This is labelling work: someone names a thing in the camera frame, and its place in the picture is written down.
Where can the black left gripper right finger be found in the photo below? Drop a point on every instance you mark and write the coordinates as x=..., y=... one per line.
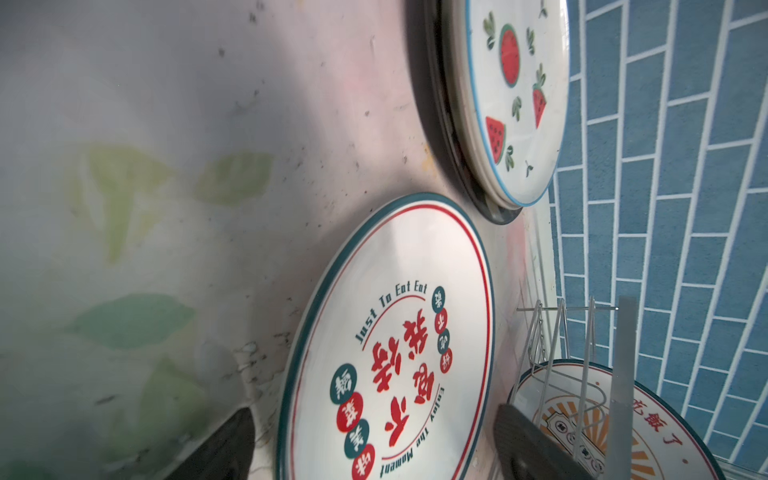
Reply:
x=526, y=453

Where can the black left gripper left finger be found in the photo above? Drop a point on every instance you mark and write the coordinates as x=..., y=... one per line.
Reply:
x=225, y=455

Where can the red rim white plate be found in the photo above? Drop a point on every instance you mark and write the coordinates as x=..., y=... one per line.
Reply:
x=390, y=369

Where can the watermelon print plate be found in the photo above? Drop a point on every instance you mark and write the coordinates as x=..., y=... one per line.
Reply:
x=520, y=59

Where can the dark mosaic rim plate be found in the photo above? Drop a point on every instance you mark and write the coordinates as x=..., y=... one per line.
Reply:
x=472, y=189

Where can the sunburst red text plate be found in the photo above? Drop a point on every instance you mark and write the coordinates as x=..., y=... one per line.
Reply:
x=570, y=404

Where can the metal wire dish rack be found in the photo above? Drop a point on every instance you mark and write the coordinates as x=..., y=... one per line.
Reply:
x=621, y=396

